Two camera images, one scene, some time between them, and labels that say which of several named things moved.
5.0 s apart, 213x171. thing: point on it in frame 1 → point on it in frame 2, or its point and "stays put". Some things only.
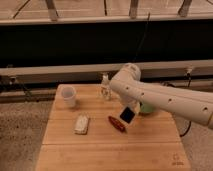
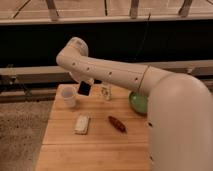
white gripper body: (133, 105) → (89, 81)
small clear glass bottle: (105, 88) stays put
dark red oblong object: (116, 124) stays put
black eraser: (127, 115) → (84, 88)
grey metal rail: (163, 71) stays put
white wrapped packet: (81, 125) stays put
